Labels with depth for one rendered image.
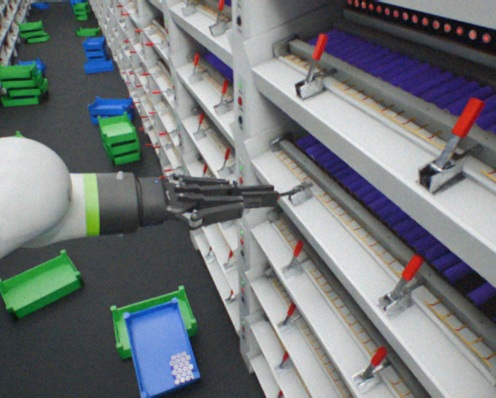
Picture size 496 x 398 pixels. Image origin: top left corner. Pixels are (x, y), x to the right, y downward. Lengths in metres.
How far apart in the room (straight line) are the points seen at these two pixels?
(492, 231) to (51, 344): 1.59
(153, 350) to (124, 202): 1.03
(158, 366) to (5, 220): 1.15
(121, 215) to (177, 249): 1.39
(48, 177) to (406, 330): 0.46
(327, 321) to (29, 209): 0.56
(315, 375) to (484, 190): 0.63
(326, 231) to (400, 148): 0.23
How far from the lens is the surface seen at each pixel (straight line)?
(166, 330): 1.54
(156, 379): 1.50
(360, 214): 0.63
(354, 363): 0.73
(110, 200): 0.55
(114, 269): 1.92
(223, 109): 1.05
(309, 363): 0.95
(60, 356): 1.69
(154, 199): 0.57
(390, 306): 0.54
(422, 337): 0.54
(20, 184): 0.42
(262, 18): 0.75
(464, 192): 0.43
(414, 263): 0.51
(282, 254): 0.88
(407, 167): 0.45
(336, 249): 0.62
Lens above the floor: 1.31
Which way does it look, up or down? 37 degrees down
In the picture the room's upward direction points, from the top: straight up
